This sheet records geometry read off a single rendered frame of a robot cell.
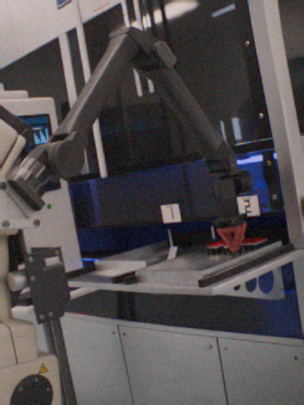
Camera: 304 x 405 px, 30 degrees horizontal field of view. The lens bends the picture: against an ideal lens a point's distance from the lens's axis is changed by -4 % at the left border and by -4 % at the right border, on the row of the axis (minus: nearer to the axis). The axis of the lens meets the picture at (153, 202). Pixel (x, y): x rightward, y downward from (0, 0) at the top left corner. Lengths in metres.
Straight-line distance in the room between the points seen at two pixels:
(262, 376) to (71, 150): 1.06
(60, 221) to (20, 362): 1.09
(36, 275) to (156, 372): 1.11
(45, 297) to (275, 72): 0.89
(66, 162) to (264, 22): 0.77
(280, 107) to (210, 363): 0.94
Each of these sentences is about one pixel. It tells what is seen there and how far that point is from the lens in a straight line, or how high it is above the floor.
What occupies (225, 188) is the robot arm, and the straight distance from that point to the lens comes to 1.59.
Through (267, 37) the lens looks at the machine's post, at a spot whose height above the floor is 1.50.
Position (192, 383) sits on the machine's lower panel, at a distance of 2.18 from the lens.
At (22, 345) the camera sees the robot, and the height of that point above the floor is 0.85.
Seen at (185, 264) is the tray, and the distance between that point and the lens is 1.74.
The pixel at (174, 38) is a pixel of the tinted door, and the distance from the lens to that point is 1.94.
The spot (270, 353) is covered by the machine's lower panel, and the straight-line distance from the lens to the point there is 1.87.
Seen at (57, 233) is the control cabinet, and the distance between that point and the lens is 2.31.
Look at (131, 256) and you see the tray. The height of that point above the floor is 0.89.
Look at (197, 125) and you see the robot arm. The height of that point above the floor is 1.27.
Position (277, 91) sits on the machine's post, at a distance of 1.66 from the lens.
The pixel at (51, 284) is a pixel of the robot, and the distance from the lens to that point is 1.31.
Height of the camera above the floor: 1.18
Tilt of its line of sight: 3 degrees down
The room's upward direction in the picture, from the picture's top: 10 degrees counter-clockwise
